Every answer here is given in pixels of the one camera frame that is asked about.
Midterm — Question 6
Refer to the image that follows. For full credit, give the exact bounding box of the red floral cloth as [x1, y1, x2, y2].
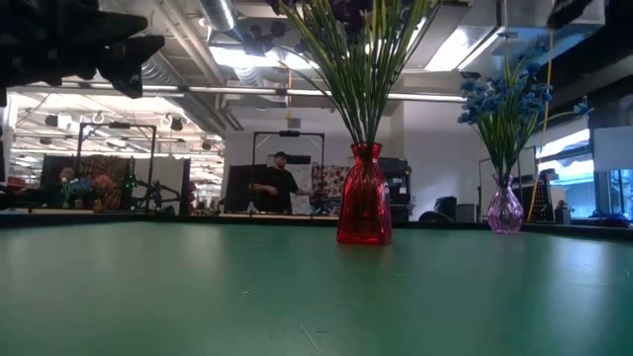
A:
[311, 164, 351, 200]

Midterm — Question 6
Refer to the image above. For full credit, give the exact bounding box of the green table mat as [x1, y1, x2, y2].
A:
[0, 221, 633, 356]

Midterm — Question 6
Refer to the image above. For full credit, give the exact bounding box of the silver ventilation duct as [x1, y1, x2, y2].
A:
[137, 48, 233, 137]

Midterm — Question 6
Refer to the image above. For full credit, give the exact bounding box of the long ceiling light strip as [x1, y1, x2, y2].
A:
[9, 81, 466, 104]

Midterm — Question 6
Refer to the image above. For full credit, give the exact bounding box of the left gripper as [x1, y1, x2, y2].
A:
[0, 0, 168, 100]

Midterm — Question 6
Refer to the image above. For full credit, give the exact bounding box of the purple artificial flower bunch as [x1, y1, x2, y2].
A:
[243, 0, 370, 145]
[363, 0, 442, 145]

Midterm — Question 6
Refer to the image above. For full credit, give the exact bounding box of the plaid cloth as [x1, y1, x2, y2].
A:
[80, 154, 134, 209]

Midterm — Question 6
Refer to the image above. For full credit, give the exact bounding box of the black gantry frame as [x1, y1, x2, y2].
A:
[251, 130, 326, 215]
[77, 122, 158, 215]

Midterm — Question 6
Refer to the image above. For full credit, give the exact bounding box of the black perforated stand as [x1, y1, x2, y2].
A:
[531, 177, 556, 223]

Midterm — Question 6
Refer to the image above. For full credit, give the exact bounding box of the red glass vase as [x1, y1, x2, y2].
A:
[335, 141, 395, 246]

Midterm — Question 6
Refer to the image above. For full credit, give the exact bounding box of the colourful flower bouquet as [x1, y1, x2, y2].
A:
[58, 173, 120, 212]

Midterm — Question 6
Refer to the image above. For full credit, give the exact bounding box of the purple glass vase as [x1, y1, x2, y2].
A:
[486, 173, 525, 235]

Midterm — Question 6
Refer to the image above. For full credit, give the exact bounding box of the black machine cabinet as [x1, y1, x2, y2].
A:
[379, 156, 413, 223]

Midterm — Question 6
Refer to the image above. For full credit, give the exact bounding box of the person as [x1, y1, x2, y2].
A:
[248, 150, 312, 215]

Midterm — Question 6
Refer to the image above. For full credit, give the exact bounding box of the black office chair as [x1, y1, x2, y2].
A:
[418, 194, 459, 223]

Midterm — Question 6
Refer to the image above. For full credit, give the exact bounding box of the round silver duct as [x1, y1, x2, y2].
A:
[199, 0, 271, 89]

